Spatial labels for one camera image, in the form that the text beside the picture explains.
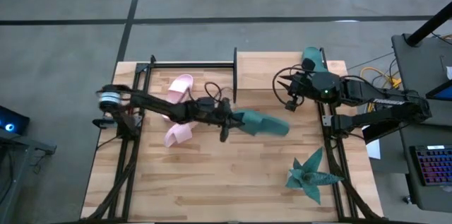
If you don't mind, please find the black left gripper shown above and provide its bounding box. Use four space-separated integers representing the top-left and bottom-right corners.
208 97 246 143

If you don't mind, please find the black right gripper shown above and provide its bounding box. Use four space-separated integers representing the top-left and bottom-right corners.
276 57 317 112

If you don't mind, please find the green slide sandal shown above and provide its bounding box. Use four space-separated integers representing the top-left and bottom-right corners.
232 108 290 138
301 46 328 73

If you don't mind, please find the pink slide sandal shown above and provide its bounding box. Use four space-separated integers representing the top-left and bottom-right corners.
162 73 195 121
162 121 199 148

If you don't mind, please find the wooden shelf with black posts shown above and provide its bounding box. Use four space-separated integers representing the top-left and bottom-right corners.
232 47 333 103

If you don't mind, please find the green artificial succulent plant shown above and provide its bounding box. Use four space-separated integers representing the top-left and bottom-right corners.
285 146 345 206

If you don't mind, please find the black desk beam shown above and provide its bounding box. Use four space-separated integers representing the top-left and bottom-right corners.
362 122 412 145

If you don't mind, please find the white paper sheet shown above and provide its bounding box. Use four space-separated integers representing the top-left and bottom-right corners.
365 138 383 160

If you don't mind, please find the grey desk surface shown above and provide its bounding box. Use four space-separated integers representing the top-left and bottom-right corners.
398 123 452 214
391 33 452 128

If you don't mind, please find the black round pole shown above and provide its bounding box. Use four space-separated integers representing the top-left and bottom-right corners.
405 2 452 47

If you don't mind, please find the black screen with blue display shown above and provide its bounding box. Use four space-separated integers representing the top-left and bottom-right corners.
425 80 452 102

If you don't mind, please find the backlit rainbow keyboard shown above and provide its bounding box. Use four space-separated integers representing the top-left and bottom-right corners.
410 144 452 187

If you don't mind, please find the grey metal cart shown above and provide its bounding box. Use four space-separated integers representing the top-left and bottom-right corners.
0 130 57 224

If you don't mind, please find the black computer with blue light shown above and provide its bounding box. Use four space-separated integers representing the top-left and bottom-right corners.
0 105 31 136

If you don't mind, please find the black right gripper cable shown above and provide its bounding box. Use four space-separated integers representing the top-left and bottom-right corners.
271 65 309 107

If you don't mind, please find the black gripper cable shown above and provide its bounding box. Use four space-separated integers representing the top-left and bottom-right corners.
203 81 234 103
271 65 309 107

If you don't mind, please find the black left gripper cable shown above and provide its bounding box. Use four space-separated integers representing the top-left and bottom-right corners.
203 81 234 103

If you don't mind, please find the black aluminium rig frame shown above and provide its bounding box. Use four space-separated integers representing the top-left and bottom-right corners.
314 100 386 223
81 54 234 223

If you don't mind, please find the yellow cable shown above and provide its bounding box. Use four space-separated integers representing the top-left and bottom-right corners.
359 66 403 112

